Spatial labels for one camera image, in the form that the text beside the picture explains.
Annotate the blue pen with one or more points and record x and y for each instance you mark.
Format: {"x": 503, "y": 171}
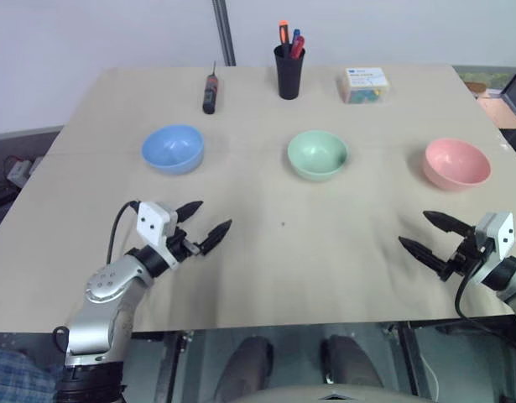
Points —
{"x": 296, "y": 35}

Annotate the grey aluminium profile post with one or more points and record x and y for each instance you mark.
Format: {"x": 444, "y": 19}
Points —
{"x": 225, "y": 31}

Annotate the blue plaid cloth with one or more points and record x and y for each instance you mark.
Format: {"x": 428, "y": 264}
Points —
{"x": 18, "y": 375}

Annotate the orange and black marker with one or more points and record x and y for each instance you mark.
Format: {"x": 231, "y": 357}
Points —
{"x": 283, "y": 35}

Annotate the red pen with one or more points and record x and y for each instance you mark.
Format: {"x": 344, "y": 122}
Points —
{"x": 297, "y": 46}

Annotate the dark rounded shape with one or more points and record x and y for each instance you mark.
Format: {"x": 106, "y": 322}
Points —
{"x": 350, "y": 361}
{"x": 243, "y": 369}

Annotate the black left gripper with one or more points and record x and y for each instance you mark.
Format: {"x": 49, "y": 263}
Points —
{"x": 181, "y": 245}

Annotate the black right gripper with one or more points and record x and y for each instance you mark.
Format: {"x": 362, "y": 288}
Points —
{"x": 465, "y": 258}

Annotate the clear box of coloured clips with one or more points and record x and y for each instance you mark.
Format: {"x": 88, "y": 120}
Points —
{"x": 362, "y": 86}

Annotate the black and red screwdriver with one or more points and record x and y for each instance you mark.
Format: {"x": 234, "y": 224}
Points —
{"x": 210, "y": 92}

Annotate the brown cardboard box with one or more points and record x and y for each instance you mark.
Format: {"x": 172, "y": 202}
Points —
{"x": 501, "y": 111}

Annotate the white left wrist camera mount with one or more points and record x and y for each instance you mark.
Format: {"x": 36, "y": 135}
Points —
{"x": 153, "y": 221}

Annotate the white power strip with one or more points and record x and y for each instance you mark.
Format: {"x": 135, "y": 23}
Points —
{"x": 19, "y": 170}

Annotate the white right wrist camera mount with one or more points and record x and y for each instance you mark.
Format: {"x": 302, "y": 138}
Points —
{"x": 498, "y": 233}

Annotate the beige tablecloth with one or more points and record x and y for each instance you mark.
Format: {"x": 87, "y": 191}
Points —
{"x": 257, "y": 273}

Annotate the blue bowl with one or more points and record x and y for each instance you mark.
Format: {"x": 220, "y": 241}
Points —
{"x": 171, "y": 149}

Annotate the pink bowl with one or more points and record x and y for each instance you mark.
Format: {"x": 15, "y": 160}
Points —
{"x": 457, "y": 163}

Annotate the black plastic cup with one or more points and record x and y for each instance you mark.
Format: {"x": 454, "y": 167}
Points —
{"x": 289, "y": 77}

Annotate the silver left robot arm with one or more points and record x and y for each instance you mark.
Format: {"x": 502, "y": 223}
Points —
{"x": 102, "y": 302}

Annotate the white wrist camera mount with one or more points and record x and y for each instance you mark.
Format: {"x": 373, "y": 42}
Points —
{"x": 153, "y": 221}
{"x": 498, "y": 233}

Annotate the green bowl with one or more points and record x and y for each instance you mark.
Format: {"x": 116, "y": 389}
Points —
{"x": 316, "y": 153}

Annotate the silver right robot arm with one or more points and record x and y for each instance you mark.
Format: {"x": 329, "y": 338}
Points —
{"x": 513, "y": 281}

